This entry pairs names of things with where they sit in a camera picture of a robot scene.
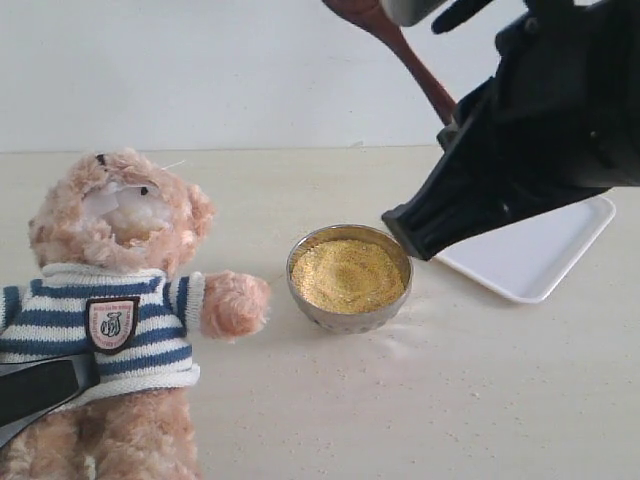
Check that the yellow millet grains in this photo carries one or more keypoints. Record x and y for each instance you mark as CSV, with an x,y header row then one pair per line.
x,y
348,277

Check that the white rectangular plastic tray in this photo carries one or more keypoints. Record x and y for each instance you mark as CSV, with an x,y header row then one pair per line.
x,y
524,262

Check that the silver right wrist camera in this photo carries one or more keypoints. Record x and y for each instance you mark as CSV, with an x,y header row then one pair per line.
x,y
406,13

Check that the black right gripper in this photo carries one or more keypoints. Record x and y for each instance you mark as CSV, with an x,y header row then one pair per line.
x,y
566,112

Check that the beige teddy bear striped sweater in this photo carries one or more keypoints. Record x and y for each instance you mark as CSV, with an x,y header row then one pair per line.
x,y
109,240

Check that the dark red wooden spoon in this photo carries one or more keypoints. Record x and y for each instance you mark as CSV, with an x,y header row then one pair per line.
x,y
369,16

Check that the metal bowl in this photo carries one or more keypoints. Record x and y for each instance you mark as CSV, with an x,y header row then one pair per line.
x,y
350,323

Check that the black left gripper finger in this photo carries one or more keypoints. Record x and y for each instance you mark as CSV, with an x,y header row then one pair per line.
x,y
31,390

